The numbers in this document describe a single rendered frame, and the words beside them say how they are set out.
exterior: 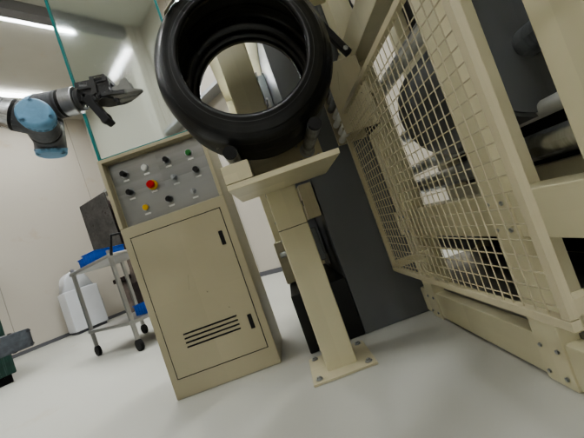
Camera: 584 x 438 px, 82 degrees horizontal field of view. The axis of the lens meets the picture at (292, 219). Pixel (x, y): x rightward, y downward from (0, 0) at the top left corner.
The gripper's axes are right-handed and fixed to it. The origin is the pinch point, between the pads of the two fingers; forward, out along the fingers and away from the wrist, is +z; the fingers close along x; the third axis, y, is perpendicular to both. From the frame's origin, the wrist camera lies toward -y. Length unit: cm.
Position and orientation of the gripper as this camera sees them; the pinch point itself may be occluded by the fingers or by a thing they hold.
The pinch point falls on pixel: (139, 93)
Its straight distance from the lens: 132.3
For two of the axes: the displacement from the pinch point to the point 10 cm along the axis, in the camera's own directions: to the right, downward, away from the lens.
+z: 9.7, -2.2, 0.3
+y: -2.2, -9.7, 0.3
